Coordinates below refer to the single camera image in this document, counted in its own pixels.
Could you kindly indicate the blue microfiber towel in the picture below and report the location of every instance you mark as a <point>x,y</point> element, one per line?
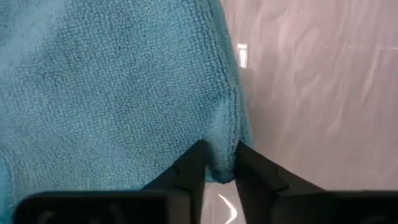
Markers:
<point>109,93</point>

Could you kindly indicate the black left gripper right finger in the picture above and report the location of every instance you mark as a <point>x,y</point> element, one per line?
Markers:
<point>267,193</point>

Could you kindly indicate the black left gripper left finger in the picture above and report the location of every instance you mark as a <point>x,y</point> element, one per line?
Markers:
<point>174,199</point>

